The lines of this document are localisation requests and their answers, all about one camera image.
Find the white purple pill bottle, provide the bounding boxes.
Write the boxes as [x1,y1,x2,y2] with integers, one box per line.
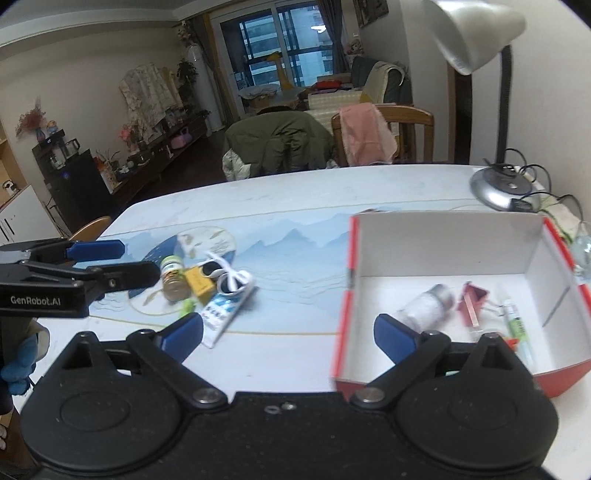
[394,284,456,333]

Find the brown jar green lid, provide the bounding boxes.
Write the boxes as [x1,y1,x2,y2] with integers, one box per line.
[160,255,191,303]

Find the red binder clip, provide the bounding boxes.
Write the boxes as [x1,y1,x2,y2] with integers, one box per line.
[457,282,503,331]

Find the white sunglasses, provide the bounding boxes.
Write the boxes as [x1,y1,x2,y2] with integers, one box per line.
[198,252,252,296]

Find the red lobster keychain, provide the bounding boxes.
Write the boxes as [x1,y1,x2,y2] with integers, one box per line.
[503,337,520,352]

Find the green white glue stick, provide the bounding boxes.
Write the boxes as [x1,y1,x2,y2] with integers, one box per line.
[497,285,535,369]

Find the blue gloved left hand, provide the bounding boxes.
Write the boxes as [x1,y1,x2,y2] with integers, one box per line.
[1,335,38,396]

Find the wooden chair left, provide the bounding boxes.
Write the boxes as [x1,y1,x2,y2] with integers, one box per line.
[70,216,112,242]

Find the white blue cream tube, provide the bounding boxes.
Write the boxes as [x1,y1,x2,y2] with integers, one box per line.
[200,270,254,349]

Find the dark sideboard cabinet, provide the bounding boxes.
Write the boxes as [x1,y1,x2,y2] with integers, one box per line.
[32,130,123,232]

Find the yellow small box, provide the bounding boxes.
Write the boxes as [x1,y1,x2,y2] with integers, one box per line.
[184,267,215,304]

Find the red white cardboard box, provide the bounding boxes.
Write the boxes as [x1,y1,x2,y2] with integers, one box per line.
[332,211,590,397]

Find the clear glass cup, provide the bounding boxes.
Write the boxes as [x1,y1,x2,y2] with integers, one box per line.
[570,221,591,283]

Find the olive green jacket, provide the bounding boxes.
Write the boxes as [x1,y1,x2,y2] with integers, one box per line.
[221,110,335,182]

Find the wooden chair pink cloth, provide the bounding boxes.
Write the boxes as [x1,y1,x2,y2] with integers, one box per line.
[331,104,435,167]

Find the sofa with blanket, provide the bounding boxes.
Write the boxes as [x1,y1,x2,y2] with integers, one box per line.
[307,56,413,132]

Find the silver desk lamp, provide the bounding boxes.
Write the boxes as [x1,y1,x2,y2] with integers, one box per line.
[423,1,534,211]

